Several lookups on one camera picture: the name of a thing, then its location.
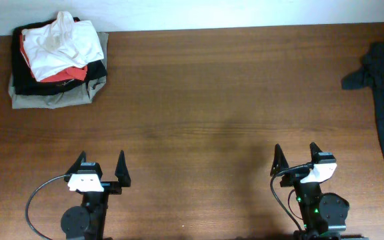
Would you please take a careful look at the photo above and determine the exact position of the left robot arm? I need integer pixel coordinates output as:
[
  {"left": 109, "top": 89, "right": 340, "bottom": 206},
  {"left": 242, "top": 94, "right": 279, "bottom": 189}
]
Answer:
[{"left": 61, "top": 151, "right": 131, "bottom": 240}]

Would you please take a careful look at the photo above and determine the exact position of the white folded garment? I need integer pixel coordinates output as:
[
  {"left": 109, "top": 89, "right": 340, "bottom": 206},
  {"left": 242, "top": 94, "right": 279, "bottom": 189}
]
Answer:
[{"left": 21, "top": 11, "right": 104, "bottom": 82}]

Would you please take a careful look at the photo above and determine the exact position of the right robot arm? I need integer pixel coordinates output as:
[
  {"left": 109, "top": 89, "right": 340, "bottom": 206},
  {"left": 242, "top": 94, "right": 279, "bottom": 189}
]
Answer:
[{"left": 269, "top": 142, "right": 364, "bottom": 240}]

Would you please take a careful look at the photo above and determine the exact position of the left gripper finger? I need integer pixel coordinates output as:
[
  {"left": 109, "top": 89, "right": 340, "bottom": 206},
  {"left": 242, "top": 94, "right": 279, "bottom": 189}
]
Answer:
[
  {"left": 115, "top": 150, "right": 131, "bottom": 187},
  {"left": 64, "top": 151, "right": 86, "bottom": 182}
]

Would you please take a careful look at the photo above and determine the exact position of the left black cable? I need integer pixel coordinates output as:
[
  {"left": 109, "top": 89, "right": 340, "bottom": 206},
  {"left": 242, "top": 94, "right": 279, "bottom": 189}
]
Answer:
[{"left": 25, "top": 173, "right": 72, "bottom": 240}]

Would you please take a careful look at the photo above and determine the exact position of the red folded garment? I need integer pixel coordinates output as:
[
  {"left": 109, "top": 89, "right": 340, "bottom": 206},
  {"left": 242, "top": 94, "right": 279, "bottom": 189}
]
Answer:
[{"left": 19, "top": 35, "right": 88, "bottom": 83}]

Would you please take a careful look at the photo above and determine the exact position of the right black cable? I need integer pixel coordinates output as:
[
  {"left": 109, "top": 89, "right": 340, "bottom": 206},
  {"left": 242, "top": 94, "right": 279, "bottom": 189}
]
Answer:
[{"left": 269, "top": 163, "right": 315, "bottom": 234}]

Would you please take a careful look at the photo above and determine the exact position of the grey folded garment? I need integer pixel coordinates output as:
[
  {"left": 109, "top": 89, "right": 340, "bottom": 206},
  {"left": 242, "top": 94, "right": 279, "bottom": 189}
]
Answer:
[{"left": 7, "top": 31, "right": 109, "bottom": 110}]

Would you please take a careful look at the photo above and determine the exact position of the black folded garment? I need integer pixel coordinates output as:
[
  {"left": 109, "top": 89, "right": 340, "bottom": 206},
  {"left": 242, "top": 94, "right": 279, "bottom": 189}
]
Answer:
[{"left": 11, "top": 19, "right": 107, "bottom": 95}]

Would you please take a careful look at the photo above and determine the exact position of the black cable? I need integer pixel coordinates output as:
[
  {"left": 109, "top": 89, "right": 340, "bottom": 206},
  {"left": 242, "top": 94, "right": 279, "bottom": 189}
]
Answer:
[
  {"left": 269, "top": 163, "right": 315, "bottom": 234},
  {"left": 25, "top": 173, "right": 72, "bottom": 240}
]

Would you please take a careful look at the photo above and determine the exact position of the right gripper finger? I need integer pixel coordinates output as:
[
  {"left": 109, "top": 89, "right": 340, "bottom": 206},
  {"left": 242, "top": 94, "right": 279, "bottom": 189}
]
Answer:
[
  {"left": 270, "top": 144, "right": 289, "bottom": 177},
  {"left": 309, "top": 142, "right": 322, "bottom": 163}
]

